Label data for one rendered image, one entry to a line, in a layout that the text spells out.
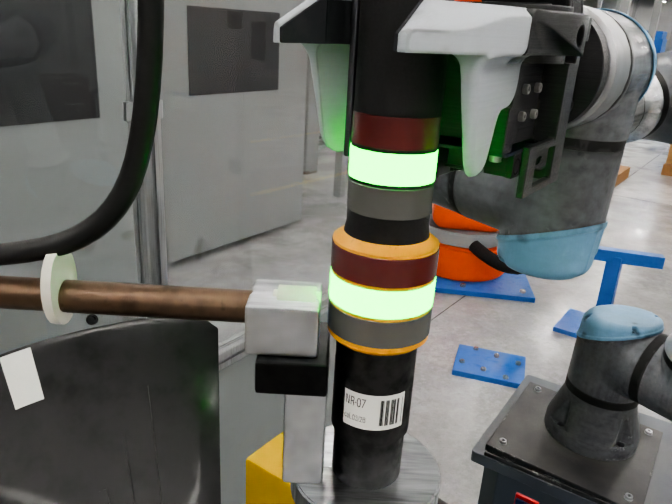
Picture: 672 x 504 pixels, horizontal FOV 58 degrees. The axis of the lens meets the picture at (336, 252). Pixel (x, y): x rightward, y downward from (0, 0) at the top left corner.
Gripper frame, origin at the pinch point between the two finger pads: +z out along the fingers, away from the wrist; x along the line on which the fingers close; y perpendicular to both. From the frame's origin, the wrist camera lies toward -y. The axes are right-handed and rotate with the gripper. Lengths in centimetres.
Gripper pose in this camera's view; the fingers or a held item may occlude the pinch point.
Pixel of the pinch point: (359, 13)
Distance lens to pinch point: 21.2
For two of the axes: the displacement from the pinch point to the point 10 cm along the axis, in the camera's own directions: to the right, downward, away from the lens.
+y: -0.5, 9.4, 3.5
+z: -5.8, 2.5, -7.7
